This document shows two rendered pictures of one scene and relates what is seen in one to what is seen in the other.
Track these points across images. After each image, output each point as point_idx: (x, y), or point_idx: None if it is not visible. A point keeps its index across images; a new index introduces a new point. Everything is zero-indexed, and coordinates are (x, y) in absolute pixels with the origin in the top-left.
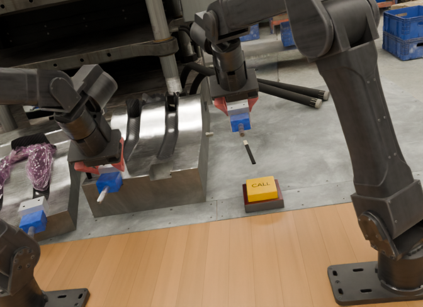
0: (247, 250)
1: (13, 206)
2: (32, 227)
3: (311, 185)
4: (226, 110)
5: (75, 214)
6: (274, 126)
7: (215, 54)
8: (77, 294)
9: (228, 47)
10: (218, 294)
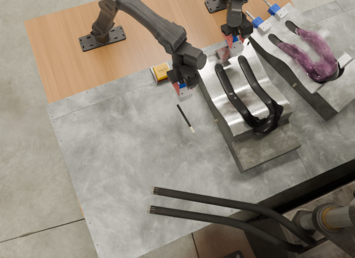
0: (158, 43)
1: (283, 31)
2: (253, 19)
3: (140, 87)
4: None
5: (253, 46)
6: (179, 157)
7: None
8: (212, 9)
9: None
10: None
